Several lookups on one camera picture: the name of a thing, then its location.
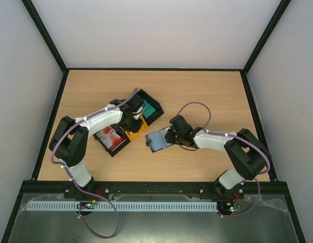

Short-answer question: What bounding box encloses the yellow card bin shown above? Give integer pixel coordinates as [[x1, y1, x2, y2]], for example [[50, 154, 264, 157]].
[[119, 117, 149, 143]]

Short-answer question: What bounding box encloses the teal card stack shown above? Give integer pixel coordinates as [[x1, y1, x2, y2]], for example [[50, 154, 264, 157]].
[[143, 100, 156, 119]]

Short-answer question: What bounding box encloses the black bin with teal cards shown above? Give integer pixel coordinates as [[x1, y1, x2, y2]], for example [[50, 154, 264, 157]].
[[136, 89, 164, 125]]

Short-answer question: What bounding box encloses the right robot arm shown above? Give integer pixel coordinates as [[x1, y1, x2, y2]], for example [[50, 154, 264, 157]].
[[164, 115, 272, 198]]

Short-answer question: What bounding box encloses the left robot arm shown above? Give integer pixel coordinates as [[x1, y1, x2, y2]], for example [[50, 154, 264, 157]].
[[49, 94, 146, 198]]

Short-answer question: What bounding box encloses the dark blue card holder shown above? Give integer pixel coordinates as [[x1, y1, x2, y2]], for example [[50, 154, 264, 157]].
[[145, 127, 173, 152]]

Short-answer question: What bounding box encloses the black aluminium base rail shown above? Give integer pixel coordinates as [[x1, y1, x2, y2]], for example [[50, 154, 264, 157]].
[[20, 180, 290, 201]]

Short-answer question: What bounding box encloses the red white card stack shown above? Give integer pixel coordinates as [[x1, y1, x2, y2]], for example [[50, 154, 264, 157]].
[[95, 126, 126, 151]]

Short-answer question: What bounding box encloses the white slotted cable duct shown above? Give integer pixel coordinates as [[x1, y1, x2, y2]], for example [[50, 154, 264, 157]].
[[26, 201, 218, 212]]

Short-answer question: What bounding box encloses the black bin with red cards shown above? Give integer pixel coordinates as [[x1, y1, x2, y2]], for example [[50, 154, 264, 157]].
[[93, 125, 130, 157]]

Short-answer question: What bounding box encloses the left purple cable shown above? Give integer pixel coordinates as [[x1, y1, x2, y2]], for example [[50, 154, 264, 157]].
[[50, 88, 121, 238]]

